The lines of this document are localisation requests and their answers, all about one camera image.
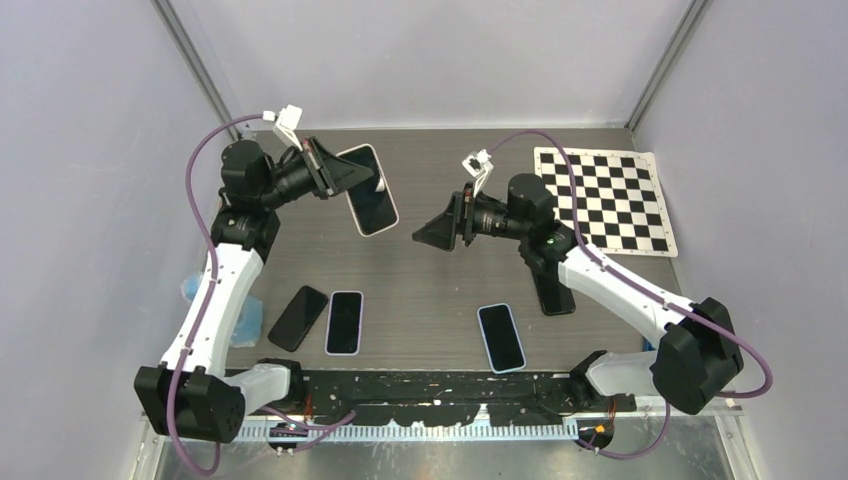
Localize black phone bare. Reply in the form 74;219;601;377
267;285;329;352

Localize checkerboard calibration mat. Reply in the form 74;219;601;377
534;147;678;258

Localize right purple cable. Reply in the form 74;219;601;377
487;129;775;461

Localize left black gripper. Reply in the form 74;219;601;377
258;136;372;210

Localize phone in lilac case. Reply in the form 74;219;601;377
324;291;364;356

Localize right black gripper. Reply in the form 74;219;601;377
413;184;529;254

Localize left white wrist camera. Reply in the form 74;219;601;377
262;104;303;151

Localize black smartphone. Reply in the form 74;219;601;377
337;146;399;234

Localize purple cable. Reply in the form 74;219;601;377
487;129;775;461
165;113;266;478

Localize phone in light-blue case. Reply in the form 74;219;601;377
477;303;526;374

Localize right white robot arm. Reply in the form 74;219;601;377
412;174;744;415

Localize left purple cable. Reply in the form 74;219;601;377
165;113;266;478

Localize beige phone case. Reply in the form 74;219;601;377
334;142;401;238

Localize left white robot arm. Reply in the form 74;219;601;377
134;137;376;443

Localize phone in black case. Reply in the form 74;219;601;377
532;272;576;316

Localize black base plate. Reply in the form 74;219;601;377
270;370;636;427

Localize aluminium front rail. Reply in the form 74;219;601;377
232;405;602;448

